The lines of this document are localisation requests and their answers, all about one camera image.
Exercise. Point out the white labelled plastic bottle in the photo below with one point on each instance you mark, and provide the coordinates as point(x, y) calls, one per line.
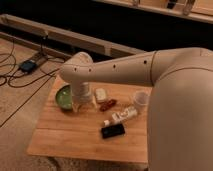
point(120, 117)

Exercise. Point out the green ceramic bowl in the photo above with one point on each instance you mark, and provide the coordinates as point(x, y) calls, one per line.
point(63, 98)

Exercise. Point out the wooden slatted table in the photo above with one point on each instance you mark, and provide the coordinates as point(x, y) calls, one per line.
point(78, 135)

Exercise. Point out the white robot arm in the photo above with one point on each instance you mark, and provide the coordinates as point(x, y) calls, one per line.
point(180, 110)

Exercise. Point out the red-brown snack bar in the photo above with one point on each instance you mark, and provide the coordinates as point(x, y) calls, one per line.
point(107, 105)

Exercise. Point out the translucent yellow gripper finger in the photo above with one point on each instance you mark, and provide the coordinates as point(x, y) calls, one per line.
point(75, 106)
point(94, 104)

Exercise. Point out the clear plastic cup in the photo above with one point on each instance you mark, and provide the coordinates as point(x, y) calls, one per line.
point(140, 99)

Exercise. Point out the black smartphone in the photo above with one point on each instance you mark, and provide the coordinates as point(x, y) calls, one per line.
point(112, 131)

